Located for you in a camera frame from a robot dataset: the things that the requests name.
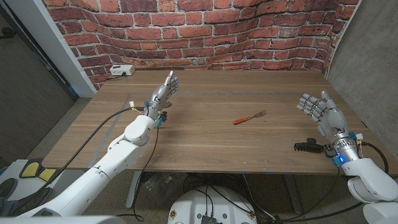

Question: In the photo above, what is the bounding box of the black hair claw clip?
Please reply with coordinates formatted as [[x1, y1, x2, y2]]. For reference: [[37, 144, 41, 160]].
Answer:
[[294, 138, 326, 154]]

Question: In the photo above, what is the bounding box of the black port block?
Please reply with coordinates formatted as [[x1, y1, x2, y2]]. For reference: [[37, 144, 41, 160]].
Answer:
[[200, 214, 218, 224]]

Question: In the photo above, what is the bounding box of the black power box cable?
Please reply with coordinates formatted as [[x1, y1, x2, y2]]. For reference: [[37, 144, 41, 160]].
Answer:
[[106, 72, 127, 81]]

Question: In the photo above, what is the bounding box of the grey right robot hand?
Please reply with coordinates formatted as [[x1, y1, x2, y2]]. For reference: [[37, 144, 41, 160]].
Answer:
[[296, 90, 364, 165]]

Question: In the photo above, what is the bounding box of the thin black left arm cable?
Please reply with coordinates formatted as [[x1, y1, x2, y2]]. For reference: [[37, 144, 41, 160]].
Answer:
[[116, 124, 160, 222]]

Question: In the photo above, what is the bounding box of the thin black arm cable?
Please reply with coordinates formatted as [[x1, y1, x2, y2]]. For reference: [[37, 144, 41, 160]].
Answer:
[[116, 124, 160, 222], [273, 166, 341, 223]]

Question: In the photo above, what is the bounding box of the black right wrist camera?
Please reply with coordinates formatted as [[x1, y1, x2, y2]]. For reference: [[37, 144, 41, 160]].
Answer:
[[323, 143, 341, 167]]

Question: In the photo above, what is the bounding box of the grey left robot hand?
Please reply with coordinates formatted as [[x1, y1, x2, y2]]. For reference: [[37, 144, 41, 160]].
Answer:
[[144, 70, 180, 121]]

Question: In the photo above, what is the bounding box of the thick black floor cable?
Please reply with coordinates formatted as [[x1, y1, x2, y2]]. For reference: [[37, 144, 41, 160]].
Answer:
[[273, 201, 364, 224]]

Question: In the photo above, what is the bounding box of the brick print backdrop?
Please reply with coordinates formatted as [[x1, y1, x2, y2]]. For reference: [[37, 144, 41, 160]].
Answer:
[[42, 0, 363, 91]]

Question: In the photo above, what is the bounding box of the clear plastic bag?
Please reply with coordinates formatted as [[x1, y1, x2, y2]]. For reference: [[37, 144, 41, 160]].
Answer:
[[142, 172, 184, 203]]

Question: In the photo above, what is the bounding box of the fork with red handle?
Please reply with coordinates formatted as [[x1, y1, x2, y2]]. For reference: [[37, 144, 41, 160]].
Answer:
[[233, 110, 267, 126]]

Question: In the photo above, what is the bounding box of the left wrist wire connector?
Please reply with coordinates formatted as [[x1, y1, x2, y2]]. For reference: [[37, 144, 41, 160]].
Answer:
[[129, 101, 147, 114]]

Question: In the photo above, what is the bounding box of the white robot torso base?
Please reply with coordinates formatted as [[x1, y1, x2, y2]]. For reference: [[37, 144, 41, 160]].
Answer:
[[167, 185, 258, 224]]

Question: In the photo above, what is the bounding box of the white power box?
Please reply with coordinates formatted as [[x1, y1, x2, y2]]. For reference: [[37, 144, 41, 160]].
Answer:
[[109, 64, 136, 77]]

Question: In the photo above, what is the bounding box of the white floor platform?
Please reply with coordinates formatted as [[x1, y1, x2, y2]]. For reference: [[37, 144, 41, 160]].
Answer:
[[0, 159, 83, 203]]

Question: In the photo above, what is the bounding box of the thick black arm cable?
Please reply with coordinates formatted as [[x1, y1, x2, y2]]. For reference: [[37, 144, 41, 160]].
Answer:
[[360, 141, 389, 175], [18, 106, 147, 203]]

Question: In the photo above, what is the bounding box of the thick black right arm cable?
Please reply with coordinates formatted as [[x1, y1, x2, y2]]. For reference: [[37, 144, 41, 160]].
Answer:
[[360, 141, 389, 175]]

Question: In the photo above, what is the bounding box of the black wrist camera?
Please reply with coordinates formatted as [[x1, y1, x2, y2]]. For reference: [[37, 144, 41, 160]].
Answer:
[[157, 111, 169, 128], [323, 143, 341, 167]]

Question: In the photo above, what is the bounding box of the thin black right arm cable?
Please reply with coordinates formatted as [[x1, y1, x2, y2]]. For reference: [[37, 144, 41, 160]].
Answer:
[[273, 166, 341, 223]]

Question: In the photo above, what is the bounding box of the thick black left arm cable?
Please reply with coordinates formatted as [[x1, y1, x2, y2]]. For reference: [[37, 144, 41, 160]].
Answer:
[[18, 106, 147, 203]]

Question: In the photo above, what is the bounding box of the white door frame post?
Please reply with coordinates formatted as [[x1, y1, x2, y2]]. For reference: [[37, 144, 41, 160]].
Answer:
[[4, 0, 97, 99]]

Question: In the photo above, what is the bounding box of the grey metal table leg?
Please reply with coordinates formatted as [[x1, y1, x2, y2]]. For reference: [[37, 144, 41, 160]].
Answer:
[[282, 174, 304, 215], [126, 170, 142, 209]]

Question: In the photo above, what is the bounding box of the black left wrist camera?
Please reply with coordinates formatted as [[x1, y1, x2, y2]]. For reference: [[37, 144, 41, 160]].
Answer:
[[157, 111, 169, 128]]

